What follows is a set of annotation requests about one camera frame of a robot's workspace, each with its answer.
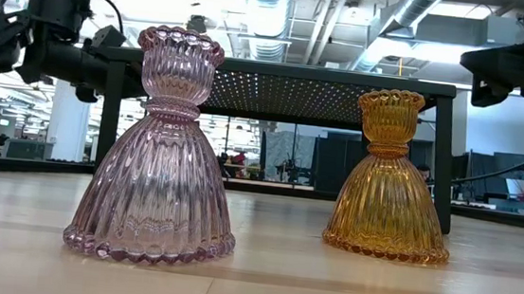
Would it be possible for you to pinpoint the silver smooth ventilation duct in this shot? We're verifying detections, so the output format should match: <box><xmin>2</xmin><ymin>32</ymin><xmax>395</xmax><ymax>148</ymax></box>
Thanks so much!
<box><xmin>352</xmin><ymin>0</ymin><xmax>450</xmax><ymax>79</ymax></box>

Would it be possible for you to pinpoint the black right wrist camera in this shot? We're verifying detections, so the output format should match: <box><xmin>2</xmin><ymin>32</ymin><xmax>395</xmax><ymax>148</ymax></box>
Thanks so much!
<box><xmin>469</xmin><ymin>73</ymin><xmax>513</xmax><ymax>111</ymax></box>

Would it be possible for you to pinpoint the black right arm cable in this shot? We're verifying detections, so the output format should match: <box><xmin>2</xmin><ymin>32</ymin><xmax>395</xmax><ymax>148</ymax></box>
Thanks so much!
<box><xmin>451</xmin><ymin>134</ymin><xmax>524</xmax><ymax>191</ymax></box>

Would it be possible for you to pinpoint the silver corrugated ventilation duct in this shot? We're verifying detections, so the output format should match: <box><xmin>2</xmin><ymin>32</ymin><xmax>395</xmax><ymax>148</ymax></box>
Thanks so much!
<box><xmin>235</xmin><ymin>0</ymin><xmax>304</xmax><ymax>65</ymax></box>

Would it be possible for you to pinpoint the person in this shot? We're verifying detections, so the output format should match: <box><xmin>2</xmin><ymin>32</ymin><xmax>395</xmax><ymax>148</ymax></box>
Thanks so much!
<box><xmin>414</xmin><ymin>162</ymin><xmax>437</xmax><ymax>188</ymax></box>

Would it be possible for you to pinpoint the black perforated metal shelf riser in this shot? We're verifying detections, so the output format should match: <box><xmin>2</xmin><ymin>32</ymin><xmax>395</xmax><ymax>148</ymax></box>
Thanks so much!
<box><xmin>80</xmin><ymin>45</ymin><xmax>464</xmax><ymax>236</ymax></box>

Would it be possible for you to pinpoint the pink ribbed glass candle holder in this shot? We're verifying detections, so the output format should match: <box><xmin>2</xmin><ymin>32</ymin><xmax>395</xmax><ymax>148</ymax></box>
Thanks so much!
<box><xmin>61</xmin><ymin>17</ymin><xmax>255</xmax><ymax>273</ymax></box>

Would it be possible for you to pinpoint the black table edge rail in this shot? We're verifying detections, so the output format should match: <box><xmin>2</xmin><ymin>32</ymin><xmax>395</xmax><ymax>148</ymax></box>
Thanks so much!
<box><xmin>0</xmin><ymin>156</ymin><xmax>524</xmax><ymax>232</ymax></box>

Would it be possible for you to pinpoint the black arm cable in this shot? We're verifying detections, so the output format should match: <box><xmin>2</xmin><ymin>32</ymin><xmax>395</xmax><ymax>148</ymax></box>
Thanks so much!
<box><xmin>75</xmin><ymin>0</ymin><xmax>128</xmax><ymax>36</ymax></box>
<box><xmin>451</xmin><ymin>134</ymin><xmax>524</xmax><ymax>191</ymax></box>

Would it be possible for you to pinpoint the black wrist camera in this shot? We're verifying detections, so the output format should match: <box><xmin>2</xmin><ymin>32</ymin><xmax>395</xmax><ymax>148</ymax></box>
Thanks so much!
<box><xmin>90</xmin><ymin>22</ymin><xmax>129</xmax><ymax>51</ymax></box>
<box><xmin>469</xmin><ymin>73</ymin><xmax>513</xmax><ymax>111</ymax></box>

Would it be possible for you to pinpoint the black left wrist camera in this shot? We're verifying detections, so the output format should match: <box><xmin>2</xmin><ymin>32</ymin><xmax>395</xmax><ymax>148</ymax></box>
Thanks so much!
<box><xmin>90</xmin><ymin>22</ymin><xmax>129</xmax><ymax>51</ymax></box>

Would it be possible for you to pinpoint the white round column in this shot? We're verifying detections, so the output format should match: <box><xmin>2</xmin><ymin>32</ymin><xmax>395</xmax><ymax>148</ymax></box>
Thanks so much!
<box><xmin>44</xmin><ymin>78</ymin><xmax>94</xmax><ymax>164</ymax></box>

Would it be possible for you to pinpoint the black partition panel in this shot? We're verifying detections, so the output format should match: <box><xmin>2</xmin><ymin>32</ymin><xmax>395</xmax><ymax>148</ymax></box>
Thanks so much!
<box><xmin>311</xmin><ymin>130</ymin><xmax>364</xmax><ymax>195</ymax></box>

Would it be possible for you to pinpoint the amber ribbed glass candle holder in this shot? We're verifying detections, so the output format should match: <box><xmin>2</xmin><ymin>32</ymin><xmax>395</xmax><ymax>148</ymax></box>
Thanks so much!
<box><xmin>319</xmin><ymin>83</ymin><xmax>464</xmax><ymax>267</ymax></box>

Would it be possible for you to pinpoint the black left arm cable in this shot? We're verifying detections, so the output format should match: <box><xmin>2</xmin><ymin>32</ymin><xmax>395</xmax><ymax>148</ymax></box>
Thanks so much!
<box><xmin>75</xmin><ymin>0</ymin><xmax>128</xmax><ymax>36</ymax></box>

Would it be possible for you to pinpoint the grey cabinet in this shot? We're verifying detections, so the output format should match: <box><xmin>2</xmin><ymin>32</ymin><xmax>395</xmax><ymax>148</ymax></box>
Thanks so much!
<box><xmin>4</xmin><ymin>137</ymin><xmax>54</xmax><ymax>162</ymax></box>

